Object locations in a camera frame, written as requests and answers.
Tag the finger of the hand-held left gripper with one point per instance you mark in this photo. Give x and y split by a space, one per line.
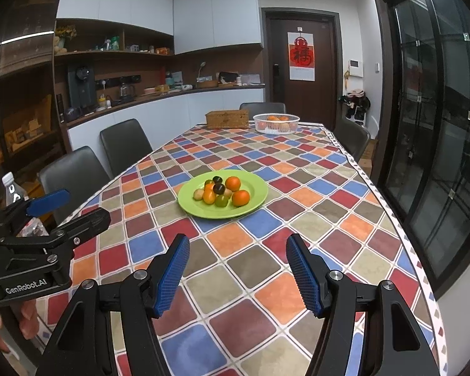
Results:
88 223
47 201

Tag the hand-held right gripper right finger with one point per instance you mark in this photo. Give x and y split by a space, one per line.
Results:
305 278

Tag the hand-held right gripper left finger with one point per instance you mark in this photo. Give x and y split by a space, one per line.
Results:
172 278

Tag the tan round fruit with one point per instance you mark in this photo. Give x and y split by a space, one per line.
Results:
198 194

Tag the oval orange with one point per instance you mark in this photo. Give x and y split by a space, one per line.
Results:
208 196

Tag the green plate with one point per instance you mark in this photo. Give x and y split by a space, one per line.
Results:
254 199

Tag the dark purple plum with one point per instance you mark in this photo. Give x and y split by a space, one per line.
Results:
219 188
218 179

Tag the round orange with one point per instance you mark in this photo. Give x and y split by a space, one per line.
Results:
232 183

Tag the person's left hand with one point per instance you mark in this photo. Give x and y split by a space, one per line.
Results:
28 319

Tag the clear plastic bottle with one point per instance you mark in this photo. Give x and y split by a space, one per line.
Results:
13 192

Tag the dark leather chair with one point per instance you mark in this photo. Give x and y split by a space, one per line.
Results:
352 139
125 145
262 107
72 172

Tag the dark glass-front cabinet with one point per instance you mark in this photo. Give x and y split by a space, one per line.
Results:
23 105

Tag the small pale round fruit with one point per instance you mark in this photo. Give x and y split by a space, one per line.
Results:
228 192

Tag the reddish tangerine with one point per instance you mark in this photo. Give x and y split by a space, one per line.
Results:
241 198

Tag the black water dispenser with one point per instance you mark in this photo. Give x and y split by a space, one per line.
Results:
81 86

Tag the glass kettle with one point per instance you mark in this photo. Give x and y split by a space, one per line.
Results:
127 91

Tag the pink bowl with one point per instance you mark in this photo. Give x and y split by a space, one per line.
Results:
149 91

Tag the white sideboard cabinet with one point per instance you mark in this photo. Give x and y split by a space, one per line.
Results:
188 109

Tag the white plastic basket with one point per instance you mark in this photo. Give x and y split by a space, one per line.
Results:
276 128

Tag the oranges in basket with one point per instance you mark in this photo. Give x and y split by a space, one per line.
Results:
276 119

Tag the wicker box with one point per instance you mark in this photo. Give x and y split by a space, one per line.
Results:
227 119

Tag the yellow flowers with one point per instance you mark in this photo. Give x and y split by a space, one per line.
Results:
64 33

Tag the wicker tray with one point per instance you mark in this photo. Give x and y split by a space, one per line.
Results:
207 84

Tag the white desk lamp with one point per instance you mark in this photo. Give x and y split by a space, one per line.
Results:
201 70

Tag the brown door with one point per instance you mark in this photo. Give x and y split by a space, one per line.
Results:
325 86

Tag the black framed glass door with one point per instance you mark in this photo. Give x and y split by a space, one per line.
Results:
434 125

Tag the black door lock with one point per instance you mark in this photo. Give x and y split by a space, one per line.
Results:
277 74

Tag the black picture frame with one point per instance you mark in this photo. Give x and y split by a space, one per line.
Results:
228 77

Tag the white wall intercom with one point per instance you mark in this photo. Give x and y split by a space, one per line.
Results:
355 68

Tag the white wall cabinets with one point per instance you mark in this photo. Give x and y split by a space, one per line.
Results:
141 4

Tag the red wall calendar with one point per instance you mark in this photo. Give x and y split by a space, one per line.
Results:
302 55

